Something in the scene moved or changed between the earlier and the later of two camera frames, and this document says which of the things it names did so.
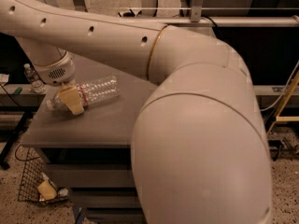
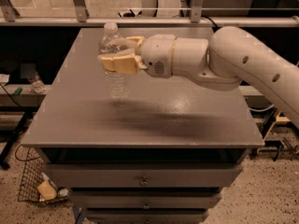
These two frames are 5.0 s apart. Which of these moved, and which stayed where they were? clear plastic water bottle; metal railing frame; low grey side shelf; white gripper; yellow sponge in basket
Moved: clear plastic water bottle; white gripper
Stayed: low grey side shelf; yellow sponge in basket; metal railing frame
